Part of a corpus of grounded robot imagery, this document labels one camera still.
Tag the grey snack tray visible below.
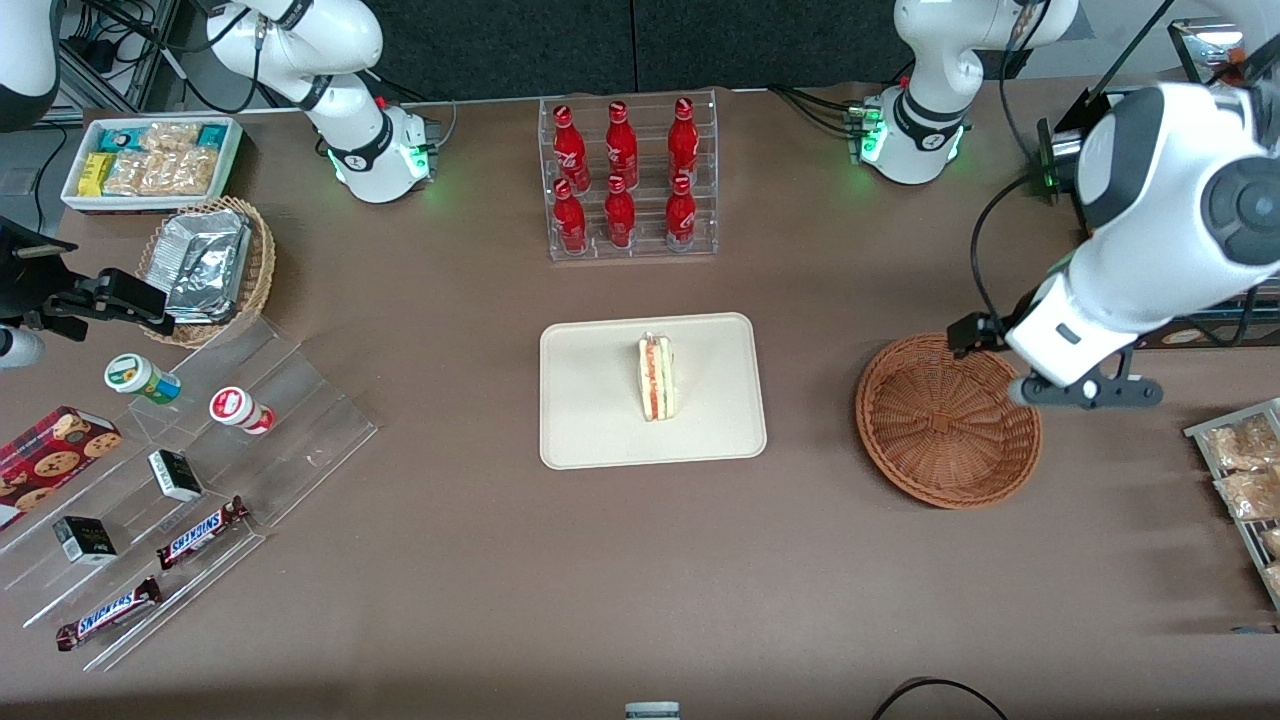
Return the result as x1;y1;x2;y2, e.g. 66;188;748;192
1184;398;1280;611

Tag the black base cable bundle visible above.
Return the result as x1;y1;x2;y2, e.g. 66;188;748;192
768;84;867;137
60;0;456;151

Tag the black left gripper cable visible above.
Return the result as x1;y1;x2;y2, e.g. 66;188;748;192
948;0;1049;359

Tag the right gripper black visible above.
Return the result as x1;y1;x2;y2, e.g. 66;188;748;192
0;215;177;341

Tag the cream rectangular tray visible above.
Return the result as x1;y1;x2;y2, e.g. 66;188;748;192
539;312;768;471

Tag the small black box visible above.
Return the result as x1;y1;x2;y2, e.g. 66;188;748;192
148;449;204;503
52;515;119;566

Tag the white snack bin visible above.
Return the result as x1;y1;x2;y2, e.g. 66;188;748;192
60;116;244;214

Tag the triangle sandwich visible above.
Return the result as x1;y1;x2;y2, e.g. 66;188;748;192
637;332;679;423

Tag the brown round wicker basket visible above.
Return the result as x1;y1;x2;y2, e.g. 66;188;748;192
855;333;1043;511

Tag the black looped cable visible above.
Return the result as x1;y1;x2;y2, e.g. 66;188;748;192
868;677;1009;720

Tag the white cup green lid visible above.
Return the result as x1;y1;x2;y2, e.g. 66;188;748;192
104;353;183;406

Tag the white cup red lid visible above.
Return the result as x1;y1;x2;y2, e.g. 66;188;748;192
208;386;276;436

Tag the silver foil packet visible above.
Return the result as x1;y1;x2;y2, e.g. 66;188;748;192
165;290;241;324
158;208;253;301

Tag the thin black cable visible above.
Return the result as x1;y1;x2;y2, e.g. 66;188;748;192
30;148;53;237

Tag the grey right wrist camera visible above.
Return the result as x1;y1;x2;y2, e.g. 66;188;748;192
0;326;47;370

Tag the clear acrylic stepped stand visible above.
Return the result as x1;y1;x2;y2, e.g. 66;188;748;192
0;318;379;673

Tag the clear cookie packet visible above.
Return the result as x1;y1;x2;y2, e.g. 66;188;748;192
105;150;166;197
140;122;201;153
160;148;219;196

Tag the Snickers chocolate bar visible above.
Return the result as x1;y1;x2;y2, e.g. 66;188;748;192
155;495;251;571
55;577;163;653

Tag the aluminium frame rack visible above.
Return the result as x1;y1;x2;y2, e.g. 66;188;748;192
55;0;186;116

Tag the light tan wicker basket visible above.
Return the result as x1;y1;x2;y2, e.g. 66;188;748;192
135;195;277;349

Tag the black food warmer machine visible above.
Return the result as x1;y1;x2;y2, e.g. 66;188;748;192
1035;0;1280;351

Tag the clear acrylic bottle rack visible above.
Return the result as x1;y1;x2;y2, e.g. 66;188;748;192
538;88;719;263

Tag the red cookie box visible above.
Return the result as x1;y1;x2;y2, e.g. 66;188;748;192
0;405;123;531

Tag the red cola bottle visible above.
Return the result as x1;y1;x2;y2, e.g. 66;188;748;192
552;104;592;191
667;96;701;183
605;100;641;187
664;174;698;251
604;174;638;249
553;178;590;254

